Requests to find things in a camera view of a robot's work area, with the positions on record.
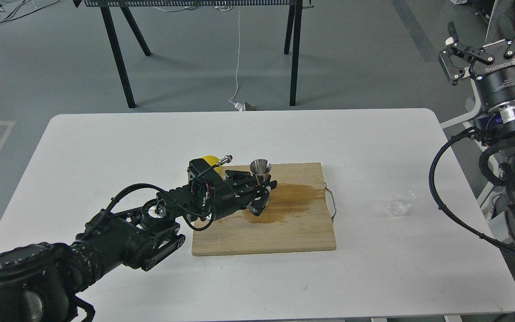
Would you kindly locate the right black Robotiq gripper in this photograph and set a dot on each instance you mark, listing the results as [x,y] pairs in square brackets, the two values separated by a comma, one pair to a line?
[493,69]

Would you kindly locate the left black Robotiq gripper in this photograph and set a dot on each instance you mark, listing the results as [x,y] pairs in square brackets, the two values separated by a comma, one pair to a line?
[239,190]

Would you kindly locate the steel double jigger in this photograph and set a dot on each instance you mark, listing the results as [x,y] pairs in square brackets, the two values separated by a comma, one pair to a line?
[260,169]

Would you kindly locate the small clear glass cup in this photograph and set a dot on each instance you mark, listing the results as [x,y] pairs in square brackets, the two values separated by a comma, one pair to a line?
[401,202]

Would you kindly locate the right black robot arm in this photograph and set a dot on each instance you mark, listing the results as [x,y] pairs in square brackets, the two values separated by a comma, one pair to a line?
[496,132]

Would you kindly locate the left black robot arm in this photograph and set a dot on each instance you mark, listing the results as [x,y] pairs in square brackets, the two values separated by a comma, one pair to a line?
[138,229]

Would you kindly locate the yellow lemon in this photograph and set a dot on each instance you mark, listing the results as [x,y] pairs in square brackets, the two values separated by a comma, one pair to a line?
[212,160]

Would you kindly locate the bamboo cutting board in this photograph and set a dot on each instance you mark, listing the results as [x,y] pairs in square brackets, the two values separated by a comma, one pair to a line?
[296,218]

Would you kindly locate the white office chair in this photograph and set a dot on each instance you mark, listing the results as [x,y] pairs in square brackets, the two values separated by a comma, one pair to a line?
[467,112]

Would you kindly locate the black trestle table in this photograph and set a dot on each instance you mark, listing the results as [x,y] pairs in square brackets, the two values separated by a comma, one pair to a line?
[192,32]

